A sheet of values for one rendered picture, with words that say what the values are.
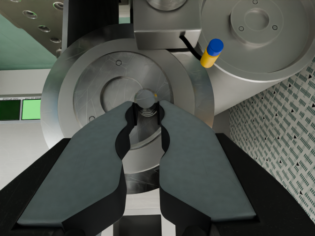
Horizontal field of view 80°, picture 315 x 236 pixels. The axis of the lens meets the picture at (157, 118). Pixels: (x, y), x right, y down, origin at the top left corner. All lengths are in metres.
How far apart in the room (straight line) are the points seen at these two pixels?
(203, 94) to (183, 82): 0.02
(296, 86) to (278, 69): 0.06
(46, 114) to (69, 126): 0.02
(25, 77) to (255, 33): 3.56
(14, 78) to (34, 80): 0.31
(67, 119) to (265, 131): 0.25
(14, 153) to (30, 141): 0.05
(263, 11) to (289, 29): 0.03
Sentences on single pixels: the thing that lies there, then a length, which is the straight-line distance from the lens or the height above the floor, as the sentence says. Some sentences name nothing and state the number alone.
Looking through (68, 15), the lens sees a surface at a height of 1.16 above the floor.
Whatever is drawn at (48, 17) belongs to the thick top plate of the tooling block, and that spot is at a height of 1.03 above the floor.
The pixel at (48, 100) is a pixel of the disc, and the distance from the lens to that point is 0.19.
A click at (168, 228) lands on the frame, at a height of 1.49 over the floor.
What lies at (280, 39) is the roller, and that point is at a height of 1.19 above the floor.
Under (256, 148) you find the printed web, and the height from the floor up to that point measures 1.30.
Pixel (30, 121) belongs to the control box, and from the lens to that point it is 0.59.
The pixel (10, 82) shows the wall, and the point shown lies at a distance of 3.77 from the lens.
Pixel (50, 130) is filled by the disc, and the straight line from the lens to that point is 0.18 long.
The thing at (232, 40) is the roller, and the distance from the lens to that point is 0.20.
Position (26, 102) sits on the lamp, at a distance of 0.60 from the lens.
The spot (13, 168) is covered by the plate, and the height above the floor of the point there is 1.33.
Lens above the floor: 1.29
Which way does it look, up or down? 8 degrees down
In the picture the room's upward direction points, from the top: 178 degrees clockwise
